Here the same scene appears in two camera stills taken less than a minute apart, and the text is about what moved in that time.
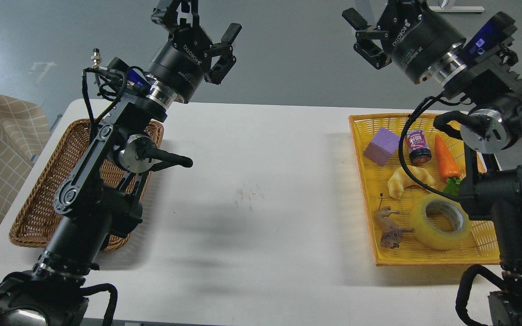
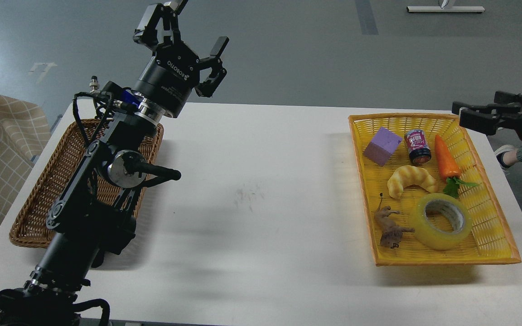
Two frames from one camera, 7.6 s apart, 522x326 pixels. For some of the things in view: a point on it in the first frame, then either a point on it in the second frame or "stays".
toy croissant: (399, 179) stays
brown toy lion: (392, 233) stays
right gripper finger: (373, 44) → (482, 122)
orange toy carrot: (447, 168) stays
